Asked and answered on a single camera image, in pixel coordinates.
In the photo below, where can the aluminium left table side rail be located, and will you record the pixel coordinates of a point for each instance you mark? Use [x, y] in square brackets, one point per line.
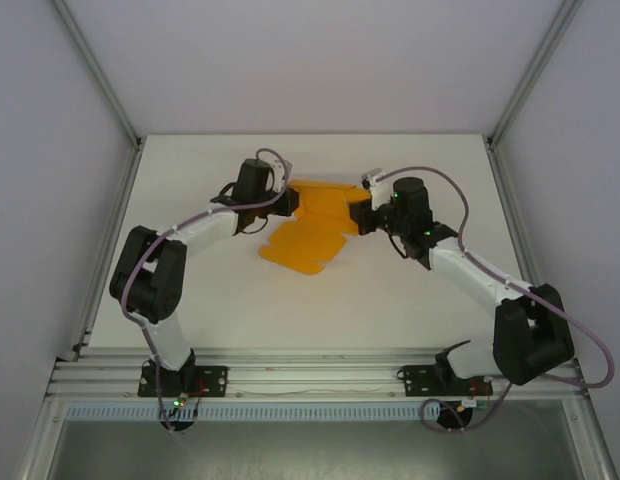
[112, 240]

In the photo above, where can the aluminium table side rail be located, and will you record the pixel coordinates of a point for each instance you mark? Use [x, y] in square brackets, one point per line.
[112, 240]
[510, 200]

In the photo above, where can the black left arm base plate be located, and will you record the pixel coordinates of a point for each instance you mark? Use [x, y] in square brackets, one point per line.
[215, 380]

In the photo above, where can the grey metal lower panel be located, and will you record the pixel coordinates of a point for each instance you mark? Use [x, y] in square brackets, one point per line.
[315, 450]

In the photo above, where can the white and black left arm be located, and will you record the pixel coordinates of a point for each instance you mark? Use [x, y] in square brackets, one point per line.
[205, 232]

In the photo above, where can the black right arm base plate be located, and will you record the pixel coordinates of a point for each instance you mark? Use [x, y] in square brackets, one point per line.
[415, 377]

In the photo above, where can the yellow corrugated cardboard box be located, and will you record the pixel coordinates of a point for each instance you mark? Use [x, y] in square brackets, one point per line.
[305, 245]

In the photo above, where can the aluminium left frame post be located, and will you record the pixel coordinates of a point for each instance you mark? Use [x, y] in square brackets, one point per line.
[97, 70]

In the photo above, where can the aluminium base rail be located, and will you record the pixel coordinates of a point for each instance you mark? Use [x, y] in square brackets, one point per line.
[315, 372]

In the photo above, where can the aluminium frame post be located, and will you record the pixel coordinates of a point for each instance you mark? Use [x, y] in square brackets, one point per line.
[535, 70]
[97, 70]

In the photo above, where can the aluminium right table side rail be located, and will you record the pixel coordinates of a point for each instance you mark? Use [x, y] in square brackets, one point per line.
[510, 200]

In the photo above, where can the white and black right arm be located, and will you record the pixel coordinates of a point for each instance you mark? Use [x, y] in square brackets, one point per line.
[470, 272]

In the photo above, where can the aluminium right frame post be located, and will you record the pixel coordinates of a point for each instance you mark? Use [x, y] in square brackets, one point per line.
[535, 70]

